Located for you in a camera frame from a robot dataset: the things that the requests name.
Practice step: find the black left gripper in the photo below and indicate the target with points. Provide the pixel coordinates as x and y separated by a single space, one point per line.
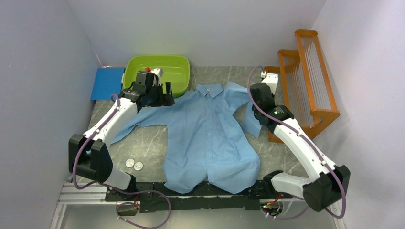
165 100

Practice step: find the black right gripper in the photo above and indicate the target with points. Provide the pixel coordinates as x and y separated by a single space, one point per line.
253 107

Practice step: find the green plastic basin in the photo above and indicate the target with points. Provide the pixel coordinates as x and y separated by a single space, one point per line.
176 70

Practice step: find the light blue button shirt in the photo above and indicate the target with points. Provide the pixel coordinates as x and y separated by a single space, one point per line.
205 141

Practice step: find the silver round brooch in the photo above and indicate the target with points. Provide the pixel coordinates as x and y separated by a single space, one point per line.
130 163
138 166

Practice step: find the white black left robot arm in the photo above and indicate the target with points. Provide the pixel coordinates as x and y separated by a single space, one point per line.
89 155

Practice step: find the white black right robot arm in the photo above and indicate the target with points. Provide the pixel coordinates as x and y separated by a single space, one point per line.
326 182

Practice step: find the orange wooden rack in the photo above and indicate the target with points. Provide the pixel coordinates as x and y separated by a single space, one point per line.
305 83

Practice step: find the blue flat board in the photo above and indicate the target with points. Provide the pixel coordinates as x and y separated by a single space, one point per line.
108 81

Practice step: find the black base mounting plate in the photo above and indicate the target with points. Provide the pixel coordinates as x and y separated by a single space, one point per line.
203 196

